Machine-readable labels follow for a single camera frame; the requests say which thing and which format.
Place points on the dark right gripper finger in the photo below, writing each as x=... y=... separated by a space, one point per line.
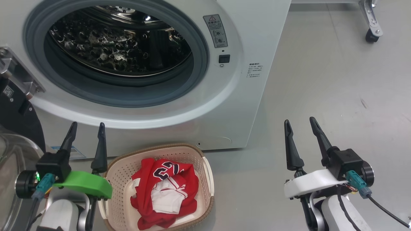
x=293 y=154
x=322 y=141

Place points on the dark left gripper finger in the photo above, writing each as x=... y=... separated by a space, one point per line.
x=100 y=157
x=69 y=141

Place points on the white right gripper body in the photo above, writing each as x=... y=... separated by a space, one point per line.
x=310 y=183

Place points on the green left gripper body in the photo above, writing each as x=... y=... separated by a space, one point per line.
x=86 y=186

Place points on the black round washing machine door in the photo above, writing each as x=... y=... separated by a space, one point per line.
x=16 y=125

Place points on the red white jersey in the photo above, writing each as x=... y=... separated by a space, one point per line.
x=151 y=186

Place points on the cream perforated laundry basket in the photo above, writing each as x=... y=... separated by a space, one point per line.
x=118 y=173

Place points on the white washing machine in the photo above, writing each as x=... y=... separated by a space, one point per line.
x=247 y=106

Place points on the black door latch socket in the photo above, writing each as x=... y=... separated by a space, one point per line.
x=224 y=59

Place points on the blue white energy label sticker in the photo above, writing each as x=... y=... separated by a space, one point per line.
x=75 y=153

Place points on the small white code sticker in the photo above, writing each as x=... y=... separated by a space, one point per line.
x=8 y=91

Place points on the grey warning sticker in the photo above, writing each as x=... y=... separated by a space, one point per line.
x=215 y=31

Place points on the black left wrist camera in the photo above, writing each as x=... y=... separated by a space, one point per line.
x=53 y=166

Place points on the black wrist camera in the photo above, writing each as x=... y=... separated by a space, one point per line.
x=53 y=166
x=348 y=162

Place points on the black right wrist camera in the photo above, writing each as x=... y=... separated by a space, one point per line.
x=348 y=162

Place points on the metal frame leg with caster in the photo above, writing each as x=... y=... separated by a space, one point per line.
x=371 y=22

